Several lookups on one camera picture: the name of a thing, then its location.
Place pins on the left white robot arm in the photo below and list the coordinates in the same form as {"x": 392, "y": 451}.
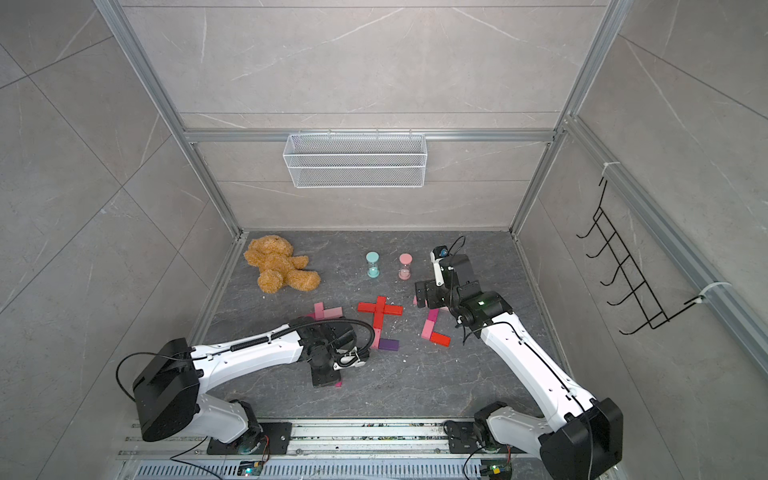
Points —
{"x": 172, "y": 396}

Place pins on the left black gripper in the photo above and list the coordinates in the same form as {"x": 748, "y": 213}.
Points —
{"x": 326, "y": 381}

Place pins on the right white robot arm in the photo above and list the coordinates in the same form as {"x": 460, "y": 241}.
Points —
{"x": 577, "y": 436}

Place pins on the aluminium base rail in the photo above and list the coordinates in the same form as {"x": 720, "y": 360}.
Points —
{"x": 406, "y": 448}

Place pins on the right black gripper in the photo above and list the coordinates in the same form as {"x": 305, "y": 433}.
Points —
{"x": 433, "y": 289}

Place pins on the teal sand timer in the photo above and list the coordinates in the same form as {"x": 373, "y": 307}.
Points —
{"x": 372, "y": 259}

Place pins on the brown teddy bear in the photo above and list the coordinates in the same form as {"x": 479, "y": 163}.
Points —
{"x": 278, "y": 267}

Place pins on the white wire mesh basket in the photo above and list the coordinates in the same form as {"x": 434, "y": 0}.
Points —
{"x": 364, "y": 160}

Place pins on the purple block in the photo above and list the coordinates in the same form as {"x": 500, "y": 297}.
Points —
{"x": 388, "y": 344}

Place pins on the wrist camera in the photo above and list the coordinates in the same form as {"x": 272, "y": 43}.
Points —
{"x": 436, "y": 256}
{"x": 350, "y": 361}

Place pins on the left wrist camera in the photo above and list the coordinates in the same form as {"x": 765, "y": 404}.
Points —
{"x": 350, "y": 361}

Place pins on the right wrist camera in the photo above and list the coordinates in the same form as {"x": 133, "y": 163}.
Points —
{"x": 436, "y": 256}

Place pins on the red block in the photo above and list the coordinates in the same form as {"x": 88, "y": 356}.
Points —
{"x": 393, "y": 310}
{"x": 378, "y": 320}
{"x": 440, "y": 339}
{"x": 365, "y": 307}

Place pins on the black wire hook rack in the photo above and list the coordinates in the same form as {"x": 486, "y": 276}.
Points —
{"x": 627, "y": 268}

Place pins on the pink sand timer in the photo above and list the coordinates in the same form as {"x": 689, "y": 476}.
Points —
{"x": 404, "y": 272}

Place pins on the light pink block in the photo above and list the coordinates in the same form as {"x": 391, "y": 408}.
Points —
{"x": 319, "y": 311}
{"x": 333, "y": 313}
{"x": 427, "y": 329}

